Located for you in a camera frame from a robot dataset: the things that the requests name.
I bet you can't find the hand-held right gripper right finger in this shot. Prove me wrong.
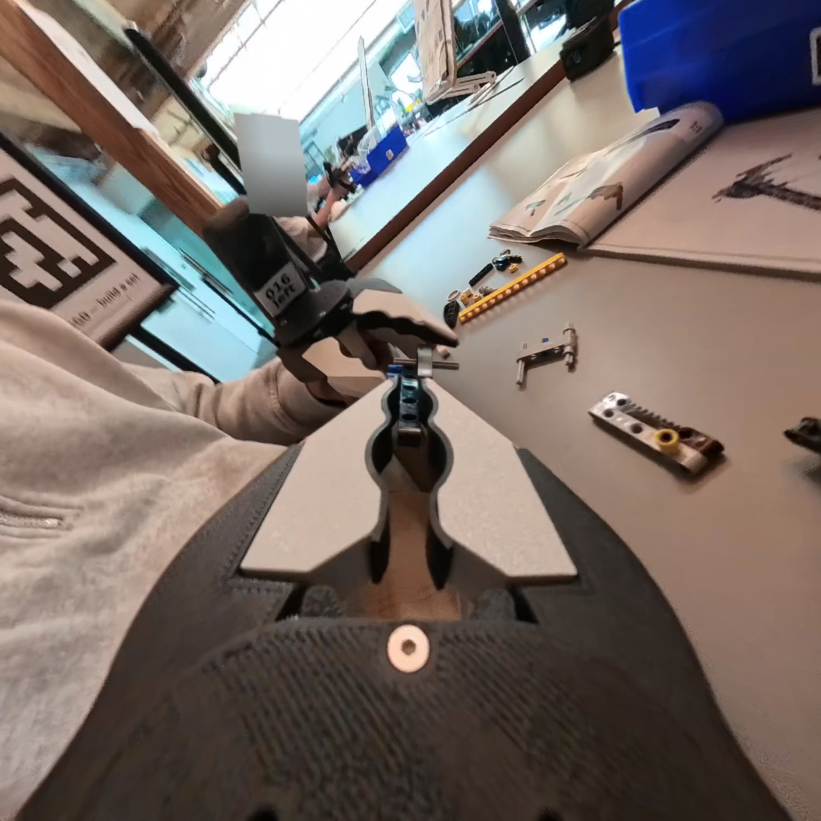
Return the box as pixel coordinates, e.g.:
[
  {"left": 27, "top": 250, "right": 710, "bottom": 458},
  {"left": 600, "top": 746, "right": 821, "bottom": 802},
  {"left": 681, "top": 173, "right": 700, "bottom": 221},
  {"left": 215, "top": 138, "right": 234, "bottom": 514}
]
[{"left": 423, "top": 385, "right": 579, "bottom": 590}]

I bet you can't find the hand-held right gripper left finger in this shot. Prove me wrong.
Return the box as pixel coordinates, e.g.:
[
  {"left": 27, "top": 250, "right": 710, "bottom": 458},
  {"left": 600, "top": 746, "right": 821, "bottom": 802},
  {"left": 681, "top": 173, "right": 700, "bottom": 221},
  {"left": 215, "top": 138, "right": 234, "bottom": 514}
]
[{"left": 239, "top": 378, "right": 392, "bottom": 588}]

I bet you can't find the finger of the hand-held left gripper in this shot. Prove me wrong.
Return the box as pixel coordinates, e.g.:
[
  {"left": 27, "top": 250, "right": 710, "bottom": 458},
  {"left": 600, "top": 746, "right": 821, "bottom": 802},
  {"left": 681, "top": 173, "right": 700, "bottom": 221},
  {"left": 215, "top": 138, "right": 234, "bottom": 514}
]
[
  {"left": 349, "top": 277, "right": 460, "bottom": 350},
  {"left": 307, "top": 359, "right": 387, "bottom": 404}
]

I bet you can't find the black lego beam assembly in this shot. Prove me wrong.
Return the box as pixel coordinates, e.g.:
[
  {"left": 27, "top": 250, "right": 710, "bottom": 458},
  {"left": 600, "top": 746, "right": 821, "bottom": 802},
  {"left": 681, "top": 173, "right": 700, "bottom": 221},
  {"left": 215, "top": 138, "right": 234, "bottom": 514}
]
[{"left": 387, "top": 346, "right": 460, "bottom": 450}]

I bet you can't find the person's left forearm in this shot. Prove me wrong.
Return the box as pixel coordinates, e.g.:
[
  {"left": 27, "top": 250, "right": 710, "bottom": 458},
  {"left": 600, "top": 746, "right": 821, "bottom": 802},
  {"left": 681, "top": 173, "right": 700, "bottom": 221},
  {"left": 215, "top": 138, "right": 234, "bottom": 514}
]
[{"left": 122, "top": 356, "right": 341, "bottom": 450}]

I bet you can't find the yellow lego beam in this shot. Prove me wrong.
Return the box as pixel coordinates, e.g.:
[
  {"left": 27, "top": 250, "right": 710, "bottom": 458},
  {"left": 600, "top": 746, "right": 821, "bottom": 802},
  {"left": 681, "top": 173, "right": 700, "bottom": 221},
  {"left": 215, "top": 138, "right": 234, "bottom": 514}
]
[{"left": 458, "top": 252, "right": 568, "bottom": 323}]

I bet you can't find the grey lego axle assembly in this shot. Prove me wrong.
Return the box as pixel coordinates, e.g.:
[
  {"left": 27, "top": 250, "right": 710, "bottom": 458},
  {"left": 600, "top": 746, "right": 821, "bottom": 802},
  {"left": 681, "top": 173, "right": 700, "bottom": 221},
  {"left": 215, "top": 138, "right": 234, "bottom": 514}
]
[{"left": 515, "top": 322, "right": 578, "bottom": 387}]

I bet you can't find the grey lego rack assembly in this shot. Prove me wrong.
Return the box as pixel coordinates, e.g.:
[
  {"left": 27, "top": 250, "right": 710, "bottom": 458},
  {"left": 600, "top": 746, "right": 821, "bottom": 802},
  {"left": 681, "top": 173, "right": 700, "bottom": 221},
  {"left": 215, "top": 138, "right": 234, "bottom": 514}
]
[{"left": 588, "top": 391, "right": 726, "bottom": 475}]

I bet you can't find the lego gear model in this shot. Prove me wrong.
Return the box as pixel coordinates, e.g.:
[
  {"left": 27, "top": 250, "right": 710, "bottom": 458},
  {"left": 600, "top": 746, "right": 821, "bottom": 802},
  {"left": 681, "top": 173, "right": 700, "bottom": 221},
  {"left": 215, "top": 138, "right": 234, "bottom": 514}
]
[{"left": 784, "top": 417, "right": 821, "bottom": 456}]

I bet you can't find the person's left hand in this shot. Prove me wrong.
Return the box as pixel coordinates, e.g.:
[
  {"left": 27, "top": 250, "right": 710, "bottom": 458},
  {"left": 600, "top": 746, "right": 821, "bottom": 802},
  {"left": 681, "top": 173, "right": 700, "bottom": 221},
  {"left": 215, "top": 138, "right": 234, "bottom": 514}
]
[{"left": 337, "top": 324, "right": 387, "bottom": 374}]

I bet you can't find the blue crate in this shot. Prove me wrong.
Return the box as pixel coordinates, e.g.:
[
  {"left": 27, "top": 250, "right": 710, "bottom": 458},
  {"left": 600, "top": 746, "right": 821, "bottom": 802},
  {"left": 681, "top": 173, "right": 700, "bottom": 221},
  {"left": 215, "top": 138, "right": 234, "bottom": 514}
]
[{"left": 349, "top": 125, "right": 410, "bottom": 187}]

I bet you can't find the black white marker sign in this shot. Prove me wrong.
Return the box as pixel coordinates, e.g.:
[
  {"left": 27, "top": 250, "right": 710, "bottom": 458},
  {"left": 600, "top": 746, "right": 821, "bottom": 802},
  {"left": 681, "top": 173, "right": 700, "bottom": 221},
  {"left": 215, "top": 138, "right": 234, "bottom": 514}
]
[{"left": 0, "top": 138, "right": 180, "bottom": 350}]

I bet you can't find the cardboard stand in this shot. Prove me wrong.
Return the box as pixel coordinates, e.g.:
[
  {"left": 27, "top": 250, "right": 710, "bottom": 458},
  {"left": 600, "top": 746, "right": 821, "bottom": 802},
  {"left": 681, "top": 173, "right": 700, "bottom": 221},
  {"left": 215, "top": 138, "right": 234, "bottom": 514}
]
[{"left": 410, "top": 0, "right": 501, "bottom": 103}]

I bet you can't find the instruction booklet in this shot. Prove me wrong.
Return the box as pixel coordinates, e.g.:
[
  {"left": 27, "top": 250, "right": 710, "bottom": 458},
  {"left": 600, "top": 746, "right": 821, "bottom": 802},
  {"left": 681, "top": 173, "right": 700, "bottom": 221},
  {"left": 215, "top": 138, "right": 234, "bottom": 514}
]
[{"left": 487, "top": 103, "right": 821, "bottom": 278}]

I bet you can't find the black device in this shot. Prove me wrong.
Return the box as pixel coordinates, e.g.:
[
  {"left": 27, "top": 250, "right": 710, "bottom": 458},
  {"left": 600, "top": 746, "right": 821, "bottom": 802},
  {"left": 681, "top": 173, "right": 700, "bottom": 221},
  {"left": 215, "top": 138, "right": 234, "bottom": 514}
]
[{"left": 559, "top": 16, "right": 618, "bottom": 82}]

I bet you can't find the blue plastic bin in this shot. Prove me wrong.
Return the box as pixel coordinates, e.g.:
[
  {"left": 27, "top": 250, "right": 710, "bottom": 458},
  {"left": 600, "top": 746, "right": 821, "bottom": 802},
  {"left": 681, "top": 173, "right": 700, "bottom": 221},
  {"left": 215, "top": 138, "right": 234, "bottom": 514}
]
[{"left": 617, "top": 0, "right": 821, "bottom": 123}]

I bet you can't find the wooden window frame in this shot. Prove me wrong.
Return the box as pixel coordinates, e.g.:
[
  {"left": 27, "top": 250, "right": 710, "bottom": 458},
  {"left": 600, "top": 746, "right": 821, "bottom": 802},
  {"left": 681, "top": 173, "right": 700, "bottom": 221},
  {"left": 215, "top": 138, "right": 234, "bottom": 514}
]
[{"left": 0, "top": 0, "right": 251, "bottom": 222}]

